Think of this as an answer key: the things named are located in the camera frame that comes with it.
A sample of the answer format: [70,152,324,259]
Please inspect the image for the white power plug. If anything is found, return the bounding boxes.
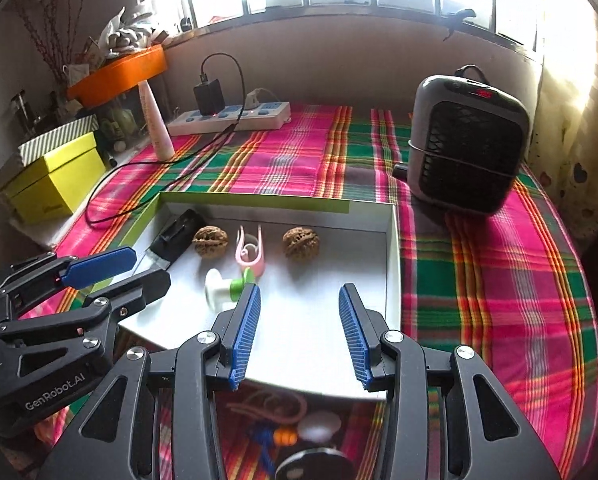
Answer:
[246,87,280,108]

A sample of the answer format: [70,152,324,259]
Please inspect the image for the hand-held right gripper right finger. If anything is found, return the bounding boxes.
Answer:
[339,283,562,480]

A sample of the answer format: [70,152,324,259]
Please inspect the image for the dried flower branches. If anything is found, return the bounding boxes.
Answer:
[9,0,87,86]

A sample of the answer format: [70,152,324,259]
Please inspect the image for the black lighter with silver tube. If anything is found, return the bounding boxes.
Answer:
[146,210,205,273]

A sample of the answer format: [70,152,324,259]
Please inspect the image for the black charger cable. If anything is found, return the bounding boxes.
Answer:
[86,53,245,230]

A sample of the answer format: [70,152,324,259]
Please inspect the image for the white power strip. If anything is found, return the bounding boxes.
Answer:
[166,101,292,137]

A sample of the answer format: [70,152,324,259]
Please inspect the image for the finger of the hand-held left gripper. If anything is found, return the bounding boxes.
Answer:
[0,269,171,348]
[0,247,137,311]

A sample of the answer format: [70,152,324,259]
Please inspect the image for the yellow box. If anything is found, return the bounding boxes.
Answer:
[6,132,106,225]

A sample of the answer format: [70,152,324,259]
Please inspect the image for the pink cosmetic tube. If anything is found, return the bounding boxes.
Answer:
[140,81,176,162]

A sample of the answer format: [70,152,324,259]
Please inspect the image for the cream heart print curtain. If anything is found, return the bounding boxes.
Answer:
[534,0,598,256]

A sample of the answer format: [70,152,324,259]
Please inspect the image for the small pink clip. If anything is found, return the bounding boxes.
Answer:
[235,225,267,277]

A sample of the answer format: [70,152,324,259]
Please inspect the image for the large pink white clip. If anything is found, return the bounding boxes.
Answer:
[229,390,307,428]

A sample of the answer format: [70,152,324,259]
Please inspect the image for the orange box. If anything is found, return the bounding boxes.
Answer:
[66,44,169,108]

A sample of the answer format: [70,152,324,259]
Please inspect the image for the white round gadget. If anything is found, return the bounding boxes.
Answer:
[296,410,342,443]

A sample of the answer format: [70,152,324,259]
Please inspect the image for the black key fob remote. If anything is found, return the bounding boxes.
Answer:
[275,447,355,480]

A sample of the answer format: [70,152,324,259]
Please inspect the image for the crumpled plastic bag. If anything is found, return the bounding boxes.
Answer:
[96,6,155,58]

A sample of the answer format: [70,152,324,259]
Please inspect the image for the glass tank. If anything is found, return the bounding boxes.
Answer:
[96,87,152,153]

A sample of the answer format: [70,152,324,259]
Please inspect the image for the grey space heater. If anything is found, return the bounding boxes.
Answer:
[408,74,530,217]

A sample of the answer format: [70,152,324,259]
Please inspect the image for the striped box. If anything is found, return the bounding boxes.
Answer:
[18,114,100,167]

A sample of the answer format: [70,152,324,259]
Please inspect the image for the black heater cable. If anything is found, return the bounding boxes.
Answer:
[456,64,494,86]

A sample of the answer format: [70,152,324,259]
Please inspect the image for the brown walnut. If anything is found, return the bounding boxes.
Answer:
[282,227,321,261]
[192,226,228,260]

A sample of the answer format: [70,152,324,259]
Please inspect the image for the black charger adapter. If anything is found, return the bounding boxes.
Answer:
[194,79,225,117]

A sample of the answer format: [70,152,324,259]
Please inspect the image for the green white cardboard box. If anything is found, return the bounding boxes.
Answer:
[116,191,402,402]

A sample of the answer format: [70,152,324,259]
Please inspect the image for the blue lanyard with orange bead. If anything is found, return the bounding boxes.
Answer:
[249,422,297,471]

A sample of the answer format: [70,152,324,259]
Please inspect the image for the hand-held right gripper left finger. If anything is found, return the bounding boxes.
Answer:
[39,283,261,480]

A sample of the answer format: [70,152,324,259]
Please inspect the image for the glass jar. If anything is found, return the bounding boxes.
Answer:
[12,91,35,136]

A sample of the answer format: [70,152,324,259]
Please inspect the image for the green white spool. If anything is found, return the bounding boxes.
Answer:
[204,267,256,308]

